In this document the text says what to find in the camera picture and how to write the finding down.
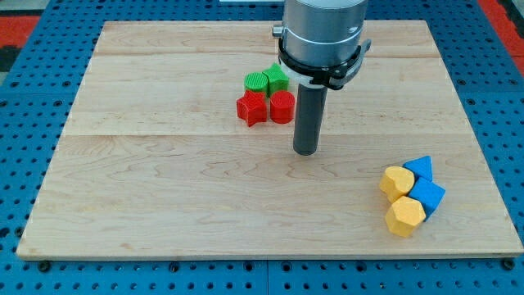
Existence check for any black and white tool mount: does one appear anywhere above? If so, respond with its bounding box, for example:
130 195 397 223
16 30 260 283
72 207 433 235
278 39 372 90

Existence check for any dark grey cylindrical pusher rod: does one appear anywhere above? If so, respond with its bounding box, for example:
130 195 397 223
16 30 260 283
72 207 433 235
293 84 328 156

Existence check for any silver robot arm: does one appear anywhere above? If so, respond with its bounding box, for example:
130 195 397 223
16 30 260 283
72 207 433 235
273 0 372 156

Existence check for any red cylinder block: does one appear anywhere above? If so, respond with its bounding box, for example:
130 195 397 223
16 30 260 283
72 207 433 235
270 90 296 124

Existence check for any green star block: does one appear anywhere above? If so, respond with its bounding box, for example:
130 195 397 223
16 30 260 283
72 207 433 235
262 63 289 97

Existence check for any wooden board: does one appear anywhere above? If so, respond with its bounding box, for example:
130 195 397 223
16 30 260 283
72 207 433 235
16 20 523 261

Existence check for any green cylinder block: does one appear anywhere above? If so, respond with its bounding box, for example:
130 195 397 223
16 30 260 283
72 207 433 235
244 72 269 93

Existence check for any red star block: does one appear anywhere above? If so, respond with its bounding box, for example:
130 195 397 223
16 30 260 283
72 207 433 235
236 90 268 127

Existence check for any yellow heart block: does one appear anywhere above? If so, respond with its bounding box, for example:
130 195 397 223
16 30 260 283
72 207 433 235
379 166 415 203

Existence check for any blue triangle block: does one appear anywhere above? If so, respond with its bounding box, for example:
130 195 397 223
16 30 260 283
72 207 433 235
402 156 433 181

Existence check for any yellow hexagon block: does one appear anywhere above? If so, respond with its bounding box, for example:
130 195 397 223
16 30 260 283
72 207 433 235
385 197 426 238

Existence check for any blue cube block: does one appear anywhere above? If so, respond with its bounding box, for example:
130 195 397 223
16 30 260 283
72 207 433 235
408 178 445 220

